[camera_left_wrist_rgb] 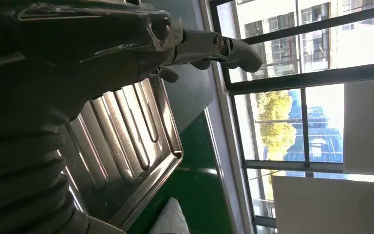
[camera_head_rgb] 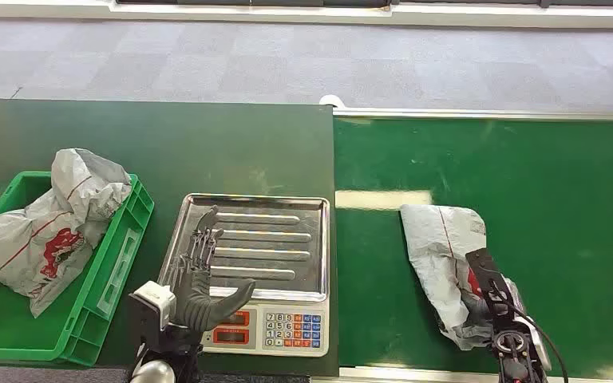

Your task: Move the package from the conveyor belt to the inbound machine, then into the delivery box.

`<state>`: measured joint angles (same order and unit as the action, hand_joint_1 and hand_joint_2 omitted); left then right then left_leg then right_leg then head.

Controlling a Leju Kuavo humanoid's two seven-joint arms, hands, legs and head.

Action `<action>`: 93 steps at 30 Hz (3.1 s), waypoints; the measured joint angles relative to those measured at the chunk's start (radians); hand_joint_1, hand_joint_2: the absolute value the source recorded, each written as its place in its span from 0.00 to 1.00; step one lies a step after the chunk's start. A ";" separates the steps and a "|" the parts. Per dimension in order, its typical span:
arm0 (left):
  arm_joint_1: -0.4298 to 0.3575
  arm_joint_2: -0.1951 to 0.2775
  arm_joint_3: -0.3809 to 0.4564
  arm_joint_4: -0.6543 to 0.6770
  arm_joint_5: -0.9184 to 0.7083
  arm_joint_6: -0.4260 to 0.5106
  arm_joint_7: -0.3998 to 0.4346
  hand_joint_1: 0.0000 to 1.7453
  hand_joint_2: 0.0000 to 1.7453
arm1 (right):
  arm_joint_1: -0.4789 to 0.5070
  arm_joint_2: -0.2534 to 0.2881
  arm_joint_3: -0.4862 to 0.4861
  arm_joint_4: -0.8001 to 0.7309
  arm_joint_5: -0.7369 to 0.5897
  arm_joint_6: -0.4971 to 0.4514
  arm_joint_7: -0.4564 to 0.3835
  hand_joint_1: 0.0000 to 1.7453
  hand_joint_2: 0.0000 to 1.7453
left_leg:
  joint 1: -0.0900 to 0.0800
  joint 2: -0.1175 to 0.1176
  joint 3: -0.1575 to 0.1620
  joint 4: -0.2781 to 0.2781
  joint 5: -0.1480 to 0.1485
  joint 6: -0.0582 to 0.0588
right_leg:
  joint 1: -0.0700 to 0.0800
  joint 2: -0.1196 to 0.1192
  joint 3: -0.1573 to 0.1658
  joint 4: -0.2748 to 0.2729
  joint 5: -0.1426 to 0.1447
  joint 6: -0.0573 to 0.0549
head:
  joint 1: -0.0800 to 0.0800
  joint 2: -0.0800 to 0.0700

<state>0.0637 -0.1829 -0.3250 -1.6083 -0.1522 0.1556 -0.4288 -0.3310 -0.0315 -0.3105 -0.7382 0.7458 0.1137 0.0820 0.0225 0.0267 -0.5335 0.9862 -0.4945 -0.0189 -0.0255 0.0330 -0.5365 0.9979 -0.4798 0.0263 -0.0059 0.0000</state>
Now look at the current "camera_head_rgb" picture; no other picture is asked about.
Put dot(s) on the green conveyor belt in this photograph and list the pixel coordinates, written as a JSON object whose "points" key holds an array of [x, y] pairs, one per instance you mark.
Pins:
{"points": [[550, 211]]}

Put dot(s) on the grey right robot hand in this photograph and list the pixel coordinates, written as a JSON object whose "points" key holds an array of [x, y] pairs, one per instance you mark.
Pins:
{"points": [[475, 309]]}

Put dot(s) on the large white red-printed courier bag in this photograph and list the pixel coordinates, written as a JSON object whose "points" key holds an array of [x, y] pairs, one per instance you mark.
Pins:
{"points": [[47, 232]]}

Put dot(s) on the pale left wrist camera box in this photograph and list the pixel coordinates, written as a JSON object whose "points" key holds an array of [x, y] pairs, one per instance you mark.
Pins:
{"points": [[154, 298]]}

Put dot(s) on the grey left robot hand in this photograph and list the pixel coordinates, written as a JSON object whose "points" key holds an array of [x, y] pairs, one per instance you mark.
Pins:
{"points": [[198, 304]]}

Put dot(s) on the green plastic crate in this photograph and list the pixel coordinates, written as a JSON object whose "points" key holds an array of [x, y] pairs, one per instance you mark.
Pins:
{"points": [[0, 330]]}

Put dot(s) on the steel scale tray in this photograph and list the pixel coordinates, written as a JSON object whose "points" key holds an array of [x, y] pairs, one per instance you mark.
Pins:
{"points": [[275, 264]]}

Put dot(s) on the white electronic scale base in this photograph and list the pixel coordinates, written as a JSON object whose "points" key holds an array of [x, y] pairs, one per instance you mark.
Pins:
{"points": [[285, 330]]}

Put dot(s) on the white conveyor roller cap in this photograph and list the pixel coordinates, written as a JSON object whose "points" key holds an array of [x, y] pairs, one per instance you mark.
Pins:
{"points": [[332, 101]]}

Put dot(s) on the aluminium conveyor frame rail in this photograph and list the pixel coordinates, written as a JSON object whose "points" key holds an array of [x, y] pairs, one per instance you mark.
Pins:
{"points": [[417, 375], [497, 114]]}

